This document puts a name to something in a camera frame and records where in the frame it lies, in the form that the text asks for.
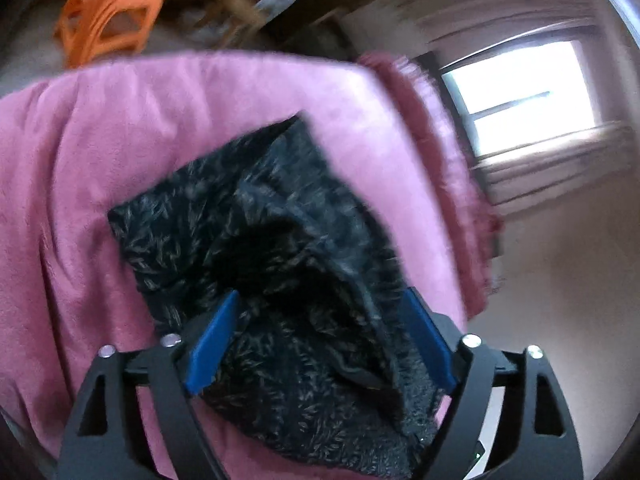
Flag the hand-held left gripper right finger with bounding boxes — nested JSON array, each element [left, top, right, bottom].
[[404, 286, 584, 480]]

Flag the black leaf-patterned pants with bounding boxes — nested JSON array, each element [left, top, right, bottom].
[[107, 115, 451, 478]]

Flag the patterned beige curtain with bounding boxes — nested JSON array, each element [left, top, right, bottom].
[[470, 125, 638, 207], [415, 0, 603, 58]]

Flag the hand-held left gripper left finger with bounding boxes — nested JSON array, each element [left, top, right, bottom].
[[55, 289, 241, 480]]

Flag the wooden desk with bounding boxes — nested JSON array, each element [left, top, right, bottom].
[[170, 0, 351, 48]]

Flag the pink duvet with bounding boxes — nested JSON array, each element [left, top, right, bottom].
[[357, 51, 506, 311]]

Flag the bright window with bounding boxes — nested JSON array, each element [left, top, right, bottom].
[[440, 40, 601, 158]]

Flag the pink bed sheet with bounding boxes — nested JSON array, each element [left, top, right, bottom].
[[0, 52, 501, 480]]

